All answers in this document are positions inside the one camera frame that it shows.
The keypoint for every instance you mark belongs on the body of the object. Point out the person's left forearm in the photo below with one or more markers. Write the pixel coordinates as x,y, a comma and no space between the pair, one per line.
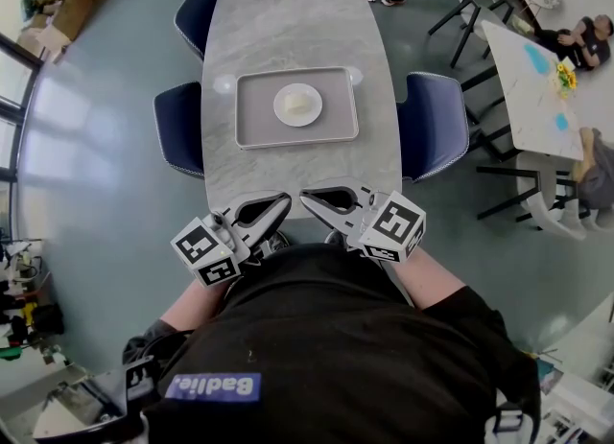
196,308

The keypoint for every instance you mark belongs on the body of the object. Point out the person's left shoe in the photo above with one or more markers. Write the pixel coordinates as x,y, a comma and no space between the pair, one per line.
278,242

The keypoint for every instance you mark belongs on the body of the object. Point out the dark blue chair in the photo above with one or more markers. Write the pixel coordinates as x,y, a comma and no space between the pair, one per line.
177,130
432,125
196,15

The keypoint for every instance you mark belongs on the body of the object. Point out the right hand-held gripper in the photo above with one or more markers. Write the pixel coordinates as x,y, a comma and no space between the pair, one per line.
395,219

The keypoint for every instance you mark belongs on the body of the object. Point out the person's black shirt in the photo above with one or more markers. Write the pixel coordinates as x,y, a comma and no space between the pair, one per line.
336,327

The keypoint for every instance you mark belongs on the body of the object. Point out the person's right forearm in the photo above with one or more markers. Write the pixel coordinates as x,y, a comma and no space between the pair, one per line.
427,279

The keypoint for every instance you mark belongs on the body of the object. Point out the white marble table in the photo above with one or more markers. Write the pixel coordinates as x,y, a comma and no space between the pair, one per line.
527,106

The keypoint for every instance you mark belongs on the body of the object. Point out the white round plate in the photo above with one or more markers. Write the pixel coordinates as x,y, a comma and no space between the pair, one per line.
288,118

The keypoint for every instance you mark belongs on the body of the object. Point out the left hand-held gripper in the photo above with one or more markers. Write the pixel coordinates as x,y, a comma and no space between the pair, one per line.
201,243

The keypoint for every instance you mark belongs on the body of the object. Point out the small blue coaster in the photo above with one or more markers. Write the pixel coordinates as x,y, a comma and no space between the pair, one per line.
561,122

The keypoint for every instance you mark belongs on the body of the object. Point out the pale food block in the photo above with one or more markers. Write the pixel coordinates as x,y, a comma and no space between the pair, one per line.
297,104

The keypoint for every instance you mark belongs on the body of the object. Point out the brown cardboard box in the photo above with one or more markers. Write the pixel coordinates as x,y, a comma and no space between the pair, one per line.
72,13

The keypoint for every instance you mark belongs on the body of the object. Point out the grey rectangular tray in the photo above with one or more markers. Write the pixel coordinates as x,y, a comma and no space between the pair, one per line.
254,116

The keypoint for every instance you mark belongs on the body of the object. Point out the white speckled counter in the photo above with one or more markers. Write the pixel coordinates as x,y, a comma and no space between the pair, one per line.
29,389

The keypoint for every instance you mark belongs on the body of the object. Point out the white storage rack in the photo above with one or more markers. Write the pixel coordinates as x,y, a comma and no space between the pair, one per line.
580,399

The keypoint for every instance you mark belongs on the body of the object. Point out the person's shoe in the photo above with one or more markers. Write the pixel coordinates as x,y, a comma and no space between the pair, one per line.
336,239
278,242

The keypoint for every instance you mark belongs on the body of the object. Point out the cluttered equipment rack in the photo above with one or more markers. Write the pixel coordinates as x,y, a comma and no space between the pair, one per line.
24,308

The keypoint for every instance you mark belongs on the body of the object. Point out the grey marble dining table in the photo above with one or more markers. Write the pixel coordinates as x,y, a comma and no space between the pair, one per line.
297,25

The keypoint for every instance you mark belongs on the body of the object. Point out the large blue coaster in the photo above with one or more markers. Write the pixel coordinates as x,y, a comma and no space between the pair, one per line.
536,58

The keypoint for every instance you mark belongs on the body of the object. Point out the black framed window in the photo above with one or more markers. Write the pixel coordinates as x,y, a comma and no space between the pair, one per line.
12,97

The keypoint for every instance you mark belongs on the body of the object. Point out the person's right shoe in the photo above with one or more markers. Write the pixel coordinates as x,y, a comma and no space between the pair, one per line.
336,239

